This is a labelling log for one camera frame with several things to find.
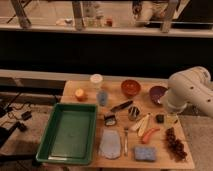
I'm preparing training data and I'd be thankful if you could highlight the dark red grape bunch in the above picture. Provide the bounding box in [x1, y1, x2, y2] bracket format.
[166, 127, 187, 161]

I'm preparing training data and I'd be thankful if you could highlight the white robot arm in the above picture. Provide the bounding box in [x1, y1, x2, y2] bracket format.
[160, 66, 213, 118]

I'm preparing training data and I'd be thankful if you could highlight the white paper cup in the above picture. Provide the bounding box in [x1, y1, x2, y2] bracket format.
[90, 74, 103, 89]

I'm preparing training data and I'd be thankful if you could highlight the black rectangular block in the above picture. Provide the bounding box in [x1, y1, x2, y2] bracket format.
[156, 114, 164, 123]

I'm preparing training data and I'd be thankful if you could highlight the orange carrot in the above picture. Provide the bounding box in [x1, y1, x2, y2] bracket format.
[141, 128, 159, 144]

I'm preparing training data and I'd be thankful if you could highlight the purple bowl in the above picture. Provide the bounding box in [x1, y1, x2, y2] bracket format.
[149, 86, 167, 105]

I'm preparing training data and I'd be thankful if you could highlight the blue sponge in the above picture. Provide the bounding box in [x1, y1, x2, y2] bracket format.
[134, 146, 156, 162]

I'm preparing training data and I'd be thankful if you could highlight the silver fork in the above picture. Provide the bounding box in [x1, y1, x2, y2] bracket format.
[124, 127, 128, 156]

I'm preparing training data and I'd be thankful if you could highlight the orange bowl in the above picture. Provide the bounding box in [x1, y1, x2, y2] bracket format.
[121, 79, 141, 98]

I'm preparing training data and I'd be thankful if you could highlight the black white small gadget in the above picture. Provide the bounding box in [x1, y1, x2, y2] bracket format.
[104, 114, 117, 126]

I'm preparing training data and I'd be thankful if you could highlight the grey blue cloth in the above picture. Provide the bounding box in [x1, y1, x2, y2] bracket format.
[99, 129, 121, 159]

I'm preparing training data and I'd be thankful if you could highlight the orange fruit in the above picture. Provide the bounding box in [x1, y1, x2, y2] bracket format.
[75, 88, 87, 101]

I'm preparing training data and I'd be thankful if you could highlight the green plastic tray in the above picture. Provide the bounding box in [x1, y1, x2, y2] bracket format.
[36, 103, 97, 165]

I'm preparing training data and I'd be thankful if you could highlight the black handled knife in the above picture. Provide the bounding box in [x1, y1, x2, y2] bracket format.
[110, 100, 133, 112]

